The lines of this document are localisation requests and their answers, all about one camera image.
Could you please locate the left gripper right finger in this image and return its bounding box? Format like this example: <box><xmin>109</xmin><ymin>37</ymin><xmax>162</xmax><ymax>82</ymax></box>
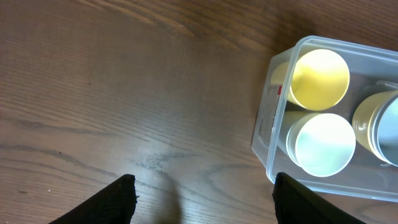
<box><xmin>272</xmin><ymin>172</ymin><xmax>364</xmax><ymax>224</ymax></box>

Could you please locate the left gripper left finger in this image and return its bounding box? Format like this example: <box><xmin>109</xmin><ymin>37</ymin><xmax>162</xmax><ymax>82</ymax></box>
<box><xmin>50</xmin><ymin>174</ymin><xmax>137</xmax><ymax>224</ymax></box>

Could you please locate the white plastic cup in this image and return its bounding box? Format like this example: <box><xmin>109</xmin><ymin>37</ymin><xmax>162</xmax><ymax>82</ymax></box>
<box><xmin>288</xmin><ymin>113</ymin><xmax>356</xmax><ymax>177</ymax></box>

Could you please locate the yellow plastic bowl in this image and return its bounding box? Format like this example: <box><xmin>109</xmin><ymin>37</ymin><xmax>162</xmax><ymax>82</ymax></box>
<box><xmin>351</xmin><ymin>90</ymin><xmax>398</xmax><ymax>162</ymax></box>

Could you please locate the grey plastic bowl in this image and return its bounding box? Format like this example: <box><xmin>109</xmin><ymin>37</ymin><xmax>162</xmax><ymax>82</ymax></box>
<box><xmin>375</xmin><ymin>96</ymin><xmax>397</xmax><ymax>166</ymax></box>

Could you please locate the yellow plastic cup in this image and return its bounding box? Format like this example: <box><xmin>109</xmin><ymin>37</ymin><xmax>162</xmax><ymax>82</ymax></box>
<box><xmin>287</xmin><ymin>49</ymin><xmax>350</xmax><ymax>111</ymax></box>

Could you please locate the grey plastic cup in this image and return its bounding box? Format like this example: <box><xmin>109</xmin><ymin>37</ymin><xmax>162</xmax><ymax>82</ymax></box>
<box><xmin>277</xmin><ymin>111</ymin><xmax>310</xmax><ymax>156</ymax></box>

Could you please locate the clear plastic container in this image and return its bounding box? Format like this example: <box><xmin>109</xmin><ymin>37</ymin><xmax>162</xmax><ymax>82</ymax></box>
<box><xmin>252</xmin><ymin>35</ymin><xmax>397</xmax><ymax>202</ymax></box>

